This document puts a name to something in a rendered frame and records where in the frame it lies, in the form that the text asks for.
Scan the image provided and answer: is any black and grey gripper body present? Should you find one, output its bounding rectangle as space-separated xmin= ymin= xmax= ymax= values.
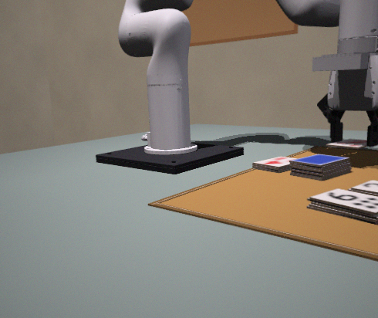
xmin=328 ymin=52 xmax=378 ymax=111

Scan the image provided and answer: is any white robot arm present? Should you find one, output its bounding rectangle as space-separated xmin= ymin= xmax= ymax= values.
xmin=118 ymin=0 xmax=378 ymax=155

